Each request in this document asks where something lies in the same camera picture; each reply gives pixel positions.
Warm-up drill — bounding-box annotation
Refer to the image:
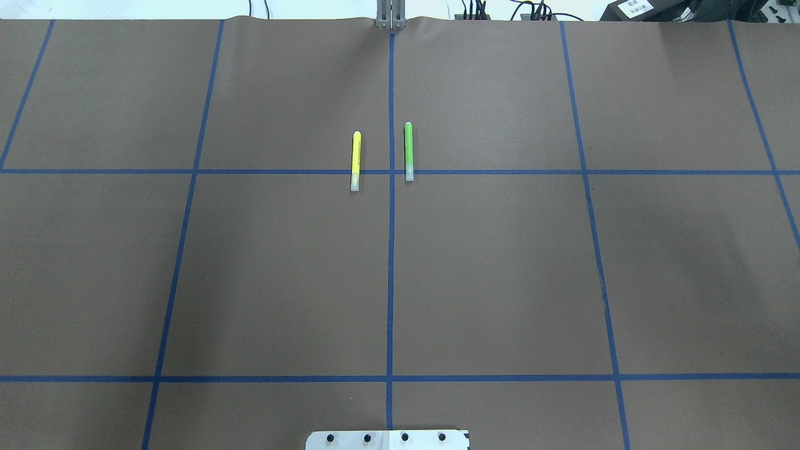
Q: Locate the green highlighter pen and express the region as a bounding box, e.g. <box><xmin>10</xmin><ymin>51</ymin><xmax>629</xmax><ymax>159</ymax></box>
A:
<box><xmin>403</xmin><ymin>122</ymin><xmax>414</xmax><ymax>183</ymax></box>

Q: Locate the black box with label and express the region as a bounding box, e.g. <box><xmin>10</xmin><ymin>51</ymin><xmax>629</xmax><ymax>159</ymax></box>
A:
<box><xmin>600</xmin><ymin>1</ymin><xmax>693</xmax><ymax>22</ymax></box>

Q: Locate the aluminium frame post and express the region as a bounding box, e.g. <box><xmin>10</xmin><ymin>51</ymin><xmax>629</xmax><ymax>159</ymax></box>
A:
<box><xmin>376</xmin><ymin>0</ymin><xmax>407</xmax><ymax>31</ymax></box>

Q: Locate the white camera post base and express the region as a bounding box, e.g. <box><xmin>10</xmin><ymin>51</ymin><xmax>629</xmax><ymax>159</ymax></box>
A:
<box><xmin>305</xmin><ymin>429</ymin><xmax>471</xmax><ymax>449</ymax></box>

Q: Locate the yellow highlighter pen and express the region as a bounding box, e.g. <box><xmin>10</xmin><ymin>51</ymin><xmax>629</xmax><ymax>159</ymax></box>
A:
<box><xmin>349</xmin><ymin>131</ymin><xmax>363</xmax><ymax>192</ymax></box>

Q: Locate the brown paper table mat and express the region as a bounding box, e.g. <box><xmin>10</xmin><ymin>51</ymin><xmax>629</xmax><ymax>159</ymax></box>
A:
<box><xmin>1</xmin><ymin>16</ymin><xmax>798</xmax><ymax>449</ymax></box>

